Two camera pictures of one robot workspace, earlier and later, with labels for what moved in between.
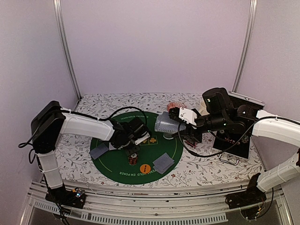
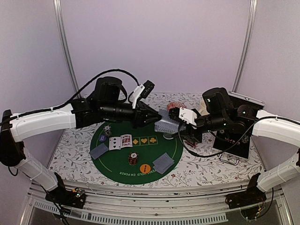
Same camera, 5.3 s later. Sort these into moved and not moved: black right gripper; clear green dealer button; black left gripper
Moved: black left gripper
Not moved: clear green dealer button; black right gripper
